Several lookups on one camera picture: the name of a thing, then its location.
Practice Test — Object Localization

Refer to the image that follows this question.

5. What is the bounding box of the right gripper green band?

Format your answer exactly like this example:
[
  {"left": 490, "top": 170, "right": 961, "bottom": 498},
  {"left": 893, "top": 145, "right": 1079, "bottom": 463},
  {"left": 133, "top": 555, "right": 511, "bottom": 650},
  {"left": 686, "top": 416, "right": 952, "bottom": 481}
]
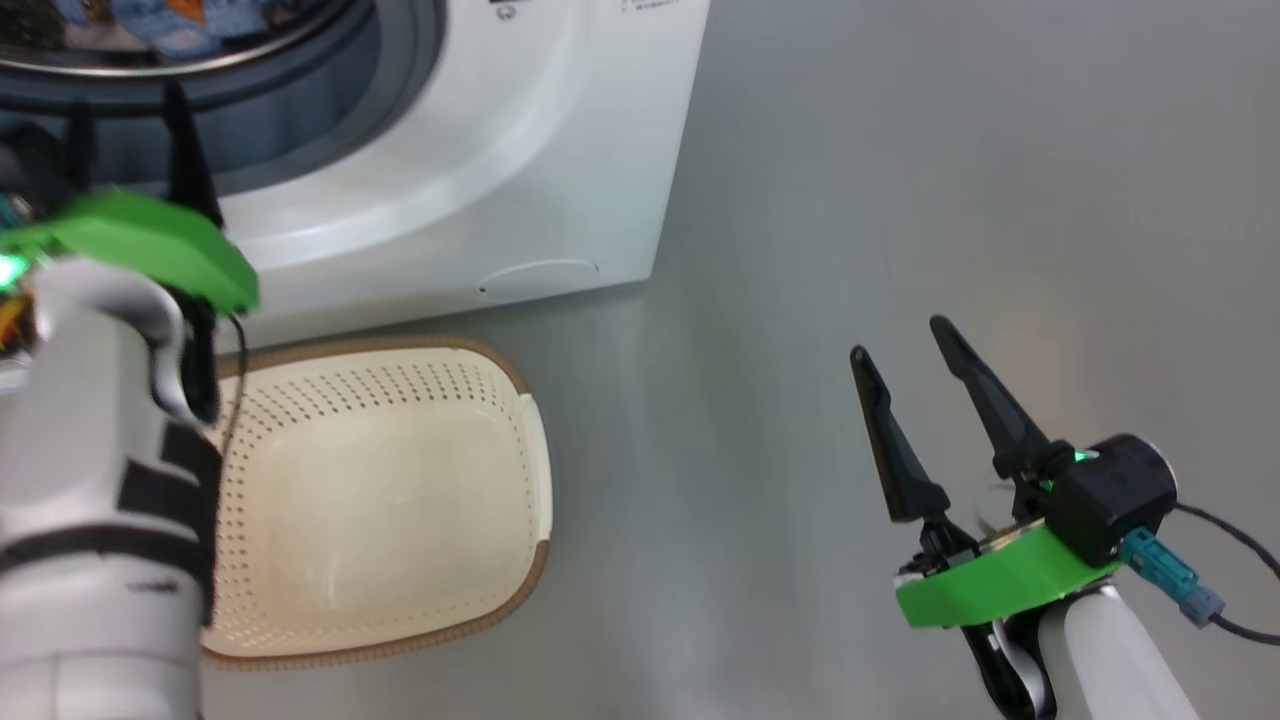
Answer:
[{"left": 850, "top": 315, "right": 1126, "bottom": 631}]

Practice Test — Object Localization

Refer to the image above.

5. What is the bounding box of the round filter cover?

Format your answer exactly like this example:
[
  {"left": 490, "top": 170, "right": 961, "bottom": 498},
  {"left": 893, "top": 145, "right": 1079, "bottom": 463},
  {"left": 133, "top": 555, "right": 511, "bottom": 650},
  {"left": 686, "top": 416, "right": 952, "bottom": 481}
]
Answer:
[{"left": 478, "top": 260, "right": 601, "bottom": 301}]

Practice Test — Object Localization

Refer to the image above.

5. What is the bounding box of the washing machine drum with clothes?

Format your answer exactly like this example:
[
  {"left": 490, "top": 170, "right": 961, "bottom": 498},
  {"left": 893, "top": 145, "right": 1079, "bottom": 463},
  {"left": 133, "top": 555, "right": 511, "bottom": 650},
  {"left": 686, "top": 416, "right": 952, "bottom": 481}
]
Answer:
[{"left": 0, "top": 0, "right": 351, "bottom": 79}]

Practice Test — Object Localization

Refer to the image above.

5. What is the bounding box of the cream perforated laundry basket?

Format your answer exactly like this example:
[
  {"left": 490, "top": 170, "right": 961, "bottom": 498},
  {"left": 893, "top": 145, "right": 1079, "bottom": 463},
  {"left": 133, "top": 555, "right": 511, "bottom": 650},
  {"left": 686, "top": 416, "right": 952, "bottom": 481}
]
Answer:
[{"left": 195, "top": 335, "right": 553, "bottom": 671}]

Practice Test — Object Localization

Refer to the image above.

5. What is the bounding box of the white front-load washing machine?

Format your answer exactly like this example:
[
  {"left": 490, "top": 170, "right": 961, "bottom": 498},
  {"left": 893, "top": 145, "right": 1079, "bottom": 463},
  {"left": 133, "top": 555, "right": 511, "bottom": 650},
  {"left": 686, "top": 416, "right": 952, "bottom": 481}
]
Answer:
[{"left": 0, "top": 0, "right": 713, "bottom": 351}]

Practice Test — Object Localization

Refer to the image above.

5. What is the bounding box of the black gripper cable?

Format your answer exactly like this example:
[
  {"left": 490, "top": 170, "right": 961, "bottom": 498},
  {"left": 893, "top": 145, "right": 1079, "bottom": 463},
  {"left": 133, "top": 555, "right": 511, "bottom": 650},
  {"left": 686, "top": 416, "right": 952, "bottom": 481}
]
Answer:
[
  {"left": 215, "top": 315, "right": 251, "bottom": 471},
  {"left": 1170, "top": 500, "right": 1280, "bottom": 646}
]

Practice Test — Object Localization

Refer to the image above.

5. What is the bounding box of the blue cartoon print garment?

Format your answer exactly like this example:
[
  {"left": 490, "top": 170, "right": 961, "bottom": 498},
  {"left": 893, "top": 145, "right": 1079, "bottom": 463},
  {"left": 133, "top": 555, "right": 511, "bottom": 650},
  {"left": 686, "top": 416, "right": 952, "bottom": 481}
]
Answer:
[{"left": 50, "top": 0, "right": 301, "bottom": 56}]

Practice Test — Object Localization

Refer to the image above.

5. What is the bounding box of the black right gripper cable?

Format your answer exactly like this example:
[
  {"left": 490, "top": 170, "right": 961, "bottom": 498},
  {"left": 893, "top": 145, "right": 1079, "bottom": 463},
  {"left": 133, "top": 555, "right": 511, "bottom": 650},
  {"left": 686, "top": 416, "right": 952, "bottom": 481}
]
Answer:
[{"left": 1170, "top": 500, "right": 1280, "bottom": 646}]

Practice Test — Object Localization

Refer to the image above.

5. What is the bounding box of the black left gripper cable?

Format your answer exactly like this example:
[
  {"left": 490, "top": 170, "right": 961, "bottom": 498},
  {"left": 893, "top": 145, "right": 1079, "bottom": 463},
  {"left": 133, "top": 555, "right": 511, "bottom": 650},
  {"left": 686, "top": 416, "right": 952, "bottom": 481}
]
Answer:
[{"left": 215, "top": 315, "right": 251, "bottom": 471}]

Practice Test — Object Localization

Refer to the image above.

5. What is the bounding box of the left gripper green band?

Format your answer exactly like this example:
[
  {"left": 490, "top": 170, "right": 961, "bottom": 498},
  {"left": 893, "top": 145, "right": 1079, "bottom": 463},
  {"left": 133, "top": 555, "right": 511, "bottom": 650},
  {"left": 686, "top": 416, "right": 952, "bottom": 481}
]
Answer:
[{"left": 0, "top": 80, "right": 261, "bottom": 313}]

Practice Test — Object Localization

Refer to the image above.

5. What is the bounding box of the teal cable connector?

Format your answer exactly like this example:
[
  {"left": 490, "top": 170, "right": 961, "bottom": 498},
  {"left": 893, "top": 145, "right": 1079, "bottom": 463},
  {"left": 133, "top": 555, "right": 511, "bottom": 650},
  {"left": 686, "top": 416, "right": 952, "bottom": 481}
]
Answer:
[{"left": 1120, "top": 528, "right": 1226, "bottom": 629}]

